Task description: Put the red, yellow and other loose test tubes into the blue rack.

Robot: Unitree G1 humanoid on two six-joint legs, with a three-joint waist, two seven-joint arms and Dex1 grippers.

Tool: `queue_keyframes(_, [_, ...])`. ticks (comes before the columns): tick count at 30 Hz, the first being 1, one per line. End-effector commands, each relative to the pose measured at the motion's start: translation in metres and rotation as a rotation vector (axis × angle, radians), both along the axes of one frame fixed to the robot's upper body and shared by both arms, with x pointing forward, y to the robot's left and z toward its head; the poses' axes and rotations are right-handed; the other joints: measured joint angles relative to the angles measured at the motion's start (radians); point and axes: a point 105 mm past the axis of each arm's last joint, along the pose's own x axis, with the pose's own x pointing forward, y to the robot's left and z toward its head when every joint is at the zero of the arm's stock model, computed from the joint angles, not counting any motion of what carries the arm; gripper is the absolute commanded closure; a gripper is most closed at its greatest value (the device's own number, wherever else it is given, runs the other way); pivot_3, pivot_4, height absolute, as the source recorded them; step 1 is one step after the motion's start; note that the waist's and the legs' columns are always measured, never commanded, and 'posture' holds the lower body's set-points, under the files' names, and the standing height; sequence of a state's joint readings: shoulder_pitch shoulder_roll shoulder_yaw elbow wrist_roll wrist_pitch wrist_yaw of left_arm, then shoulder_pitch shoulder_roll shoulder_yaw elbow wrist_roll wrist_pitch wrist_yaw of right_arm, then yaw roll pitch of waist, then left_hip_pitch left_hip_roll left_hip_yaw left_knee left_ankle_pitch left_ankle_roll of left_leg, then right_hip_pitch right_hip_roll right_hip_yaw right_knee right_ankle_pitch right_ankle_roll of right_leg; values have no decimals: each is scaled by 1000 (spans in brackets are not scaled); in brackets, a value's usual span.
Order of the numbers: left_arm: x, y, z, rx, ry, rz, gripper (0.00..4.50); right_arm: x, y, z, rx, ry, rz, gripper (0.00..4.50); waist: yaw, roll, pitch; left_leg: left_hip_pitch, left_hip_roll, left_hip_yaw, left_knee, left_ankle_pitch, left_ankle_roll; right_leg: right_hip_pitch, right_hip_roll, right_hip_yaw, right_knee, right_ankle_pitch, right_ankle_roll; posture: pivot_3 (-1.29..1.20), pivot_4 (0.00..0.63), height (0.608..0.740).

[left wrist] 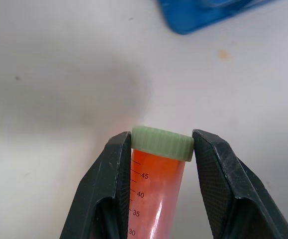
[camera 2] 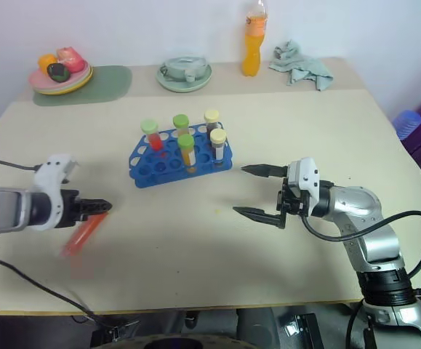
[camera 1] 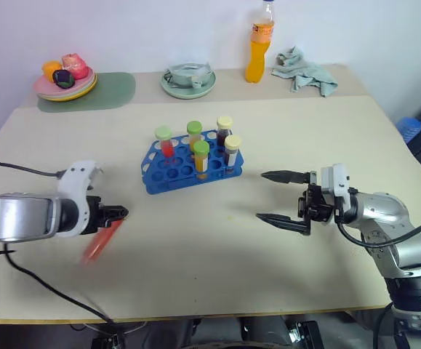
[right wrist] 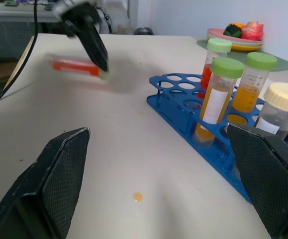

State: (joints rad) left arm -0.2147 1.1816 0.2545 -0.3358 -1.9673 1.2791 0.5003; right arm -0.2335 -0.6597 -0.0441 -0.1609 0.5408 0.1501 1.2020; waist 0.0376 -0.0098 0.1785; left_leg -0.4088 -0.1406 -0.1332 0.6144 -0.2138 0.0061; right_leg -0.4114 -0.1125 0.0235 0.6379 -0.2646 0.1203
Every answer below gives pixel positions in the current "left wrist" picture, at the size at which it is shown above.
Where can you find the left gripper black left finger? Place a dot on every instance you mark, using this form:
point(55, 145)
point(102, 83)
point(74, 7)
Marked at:
point(104, 189)

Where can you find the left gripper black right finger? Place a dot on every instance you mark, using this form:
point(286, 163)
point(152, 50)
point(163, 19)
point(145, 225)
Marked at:
point(228, 189)

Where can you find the red tube pale green cap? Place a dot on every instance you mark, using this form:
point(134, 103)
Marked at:
point(156, 189)

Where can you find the blue test tube rack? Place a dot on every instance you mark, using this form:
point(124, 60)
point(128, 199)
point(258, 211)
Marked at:
point(196, 17)

